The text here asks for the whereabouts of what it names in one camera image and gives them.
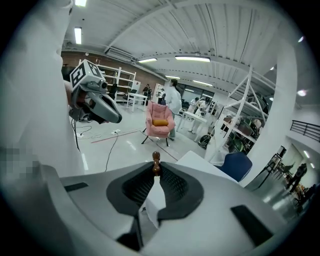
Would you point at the white power strip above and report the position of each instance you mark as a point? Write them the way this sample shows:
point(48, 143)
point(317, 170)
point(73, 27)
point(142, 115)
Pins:
point(115, 131)

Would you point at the dark wooden stand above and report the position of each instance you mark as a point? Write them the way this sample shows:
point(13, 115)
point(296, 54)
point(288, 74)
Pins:
point(273, 165)

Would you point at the pink armchair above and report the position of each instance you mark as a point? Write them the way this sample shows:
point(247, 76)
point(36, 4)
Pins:
point(160, 112)

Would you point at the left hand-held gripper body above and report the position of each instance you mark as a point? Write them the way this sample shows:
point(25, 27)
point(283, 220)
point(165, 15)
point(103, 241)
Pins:
point(80, 77)

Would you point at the small brown chess piece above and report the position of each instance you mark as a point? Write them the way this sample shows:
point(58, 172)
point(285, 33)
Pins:
point(156, 167)

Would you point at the blue chair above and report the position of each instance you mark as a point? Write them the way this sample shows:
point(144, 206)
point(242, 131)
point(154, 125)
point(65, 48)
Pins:
point(237, 165)

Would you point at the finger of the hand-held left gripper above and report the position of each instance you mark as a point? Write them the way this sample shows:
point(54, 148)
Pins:
point(96, 116)
point(107, 107)

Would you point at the white column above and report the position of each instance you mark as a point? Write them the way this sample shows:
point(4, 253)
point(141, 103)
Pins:
point(275, 112)

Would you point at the orange bolster cushion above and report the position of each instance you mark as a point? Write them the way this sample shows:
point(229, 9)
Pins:
point(159, 122)

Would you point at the black railing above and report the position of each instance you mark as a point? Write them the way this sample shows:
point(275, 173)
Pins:
point(306, 130)

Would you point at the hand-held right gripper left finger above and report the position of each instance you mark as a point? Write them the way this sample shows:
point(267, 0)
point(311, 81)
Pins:
point(100, 197)

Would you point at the ceiling air conditioner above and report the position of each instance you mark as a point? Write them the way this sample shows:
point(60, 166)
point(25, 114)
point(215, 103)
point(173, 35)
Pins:
point(120, 53)

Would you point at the person's left forearm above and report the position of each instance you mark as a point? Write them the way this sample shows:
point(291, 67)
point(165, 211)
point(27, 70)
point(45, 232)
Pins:
point(67, 93)

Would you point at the ceiling tube light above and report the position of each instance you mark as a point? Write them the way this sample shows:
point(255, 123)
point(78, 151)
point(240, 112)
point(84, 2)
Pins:
point(192, 58)
point(147, 60)
point(78, 35)

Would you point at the black wheeled bag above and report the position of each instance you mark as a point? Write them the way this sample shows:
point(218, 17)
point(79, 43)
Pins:
point(205, 141)

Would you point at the black office chair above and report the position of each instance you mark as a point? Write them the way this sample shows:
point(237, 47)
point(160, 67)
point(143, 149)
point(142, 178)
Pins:
point(113, 91)

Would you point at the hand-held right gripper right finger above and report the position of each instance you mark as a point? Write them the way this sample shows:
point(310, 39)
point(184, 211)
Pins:
point(212, 212)

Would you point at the white shelf unit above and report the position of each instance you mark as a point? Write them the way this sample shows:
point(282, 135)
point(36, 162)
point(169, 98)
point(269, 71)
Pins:
point(120, 80)

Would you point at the person's white shirt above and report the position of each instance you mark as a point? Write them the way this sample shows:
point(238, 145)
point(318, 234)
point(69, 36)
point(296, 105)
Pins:
point(32, 87)

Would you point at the white metal storage rack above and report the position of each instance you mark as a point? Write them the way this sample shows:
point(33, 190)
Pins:
point(247, 107)

